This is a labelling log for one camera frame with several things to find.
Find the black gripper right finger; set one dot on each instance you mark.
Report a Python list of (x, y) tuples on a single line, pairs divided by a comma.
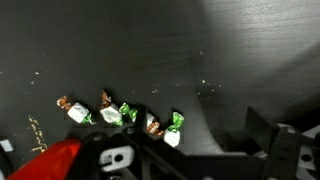
[(261, 130)]

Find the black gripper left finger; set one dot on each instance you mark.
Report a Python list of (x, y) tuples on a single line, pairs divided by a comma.
[(140, 122)]

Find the candy green brown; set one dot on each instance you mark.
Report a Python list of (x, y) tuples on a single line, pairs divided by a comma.
[(109, 111), (76, 111), (172, 134), (152, 123)]

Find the red plastic cup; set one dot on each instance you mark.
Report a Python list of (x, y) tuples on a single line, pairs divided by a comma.
[(52, 164)]

